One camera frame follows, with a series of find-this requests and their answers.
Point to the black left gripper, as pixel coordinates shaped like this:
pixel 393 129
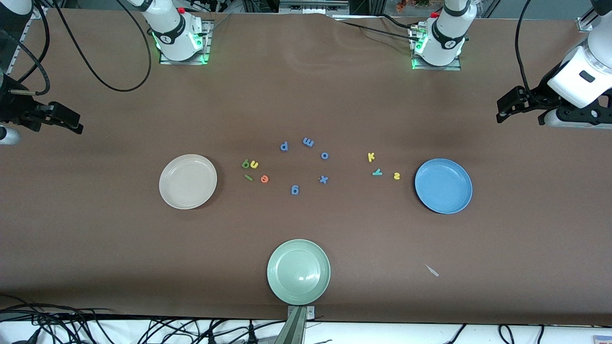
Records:
pixel 539 93

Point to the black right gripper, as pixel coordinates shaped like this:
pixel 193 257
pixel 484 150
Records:
pixel 10 109

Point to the green foam letter b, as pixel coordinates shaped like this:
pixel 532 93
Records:
pixel 244 164

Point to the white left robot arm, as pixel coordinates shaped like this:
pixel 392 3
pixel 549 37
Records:
pixel 447 33

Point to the blue round plate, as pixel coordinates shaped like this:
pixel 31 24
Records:
pixel 444 191

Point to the beige round plate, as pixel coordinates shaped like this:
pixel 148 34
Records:
pixel 186 184

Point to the orange background items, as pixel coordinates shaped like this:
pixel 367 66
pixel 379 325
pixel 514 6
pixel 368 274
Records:
pixel 401 5

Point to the white tape scrap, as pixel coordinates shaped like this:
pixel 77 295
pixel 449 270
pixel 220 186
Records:
pixel 431 270

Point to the blue foam letter x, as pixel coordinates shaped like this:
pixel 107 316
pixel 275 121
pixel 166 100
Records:
pixel 323 179

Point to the blue foam letter m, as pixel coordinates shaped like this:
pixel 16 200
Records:
pixel 308 142

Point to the grey metal box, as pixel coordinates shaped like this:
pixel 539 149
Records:
pixel 313 5

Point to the blue foam letter g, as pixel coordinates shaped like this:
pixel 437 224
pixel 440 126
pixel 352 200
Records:
pixel 298 190

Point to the green round plate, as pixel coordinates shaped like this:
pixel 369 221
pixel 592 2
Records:
pixel 299 272

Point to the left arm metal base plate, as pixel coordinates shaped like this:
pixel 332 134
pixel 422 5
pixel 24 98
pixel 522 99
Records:
pixel 437 68

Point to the grey metal camera bracket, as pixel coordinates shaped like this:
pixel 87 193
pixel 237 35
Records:
pixel 299 325

